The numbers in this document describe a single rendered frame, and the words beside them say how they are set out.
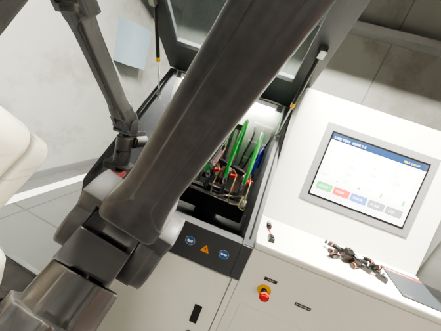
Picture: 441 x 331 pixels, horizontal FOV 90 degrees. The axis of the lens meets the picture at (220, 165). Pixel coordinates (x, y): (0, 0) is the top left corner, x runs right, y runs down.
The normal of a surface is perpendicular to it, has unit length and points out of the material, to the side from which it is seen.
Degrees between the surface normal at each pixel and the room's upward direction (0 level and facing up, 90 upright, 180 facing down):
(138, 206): 102
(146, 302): 90
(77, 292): 44
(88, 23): 96
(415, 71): 90
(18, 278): 0
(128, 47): 90
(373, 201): 76
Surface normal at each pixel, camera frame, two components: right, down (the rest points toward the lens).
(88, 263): 0.43, -0.39
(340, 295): -0.19, 0.26
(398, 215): -0.11, 0.04
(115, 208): -0.18, 0.47
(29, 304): -0.23, -0.68
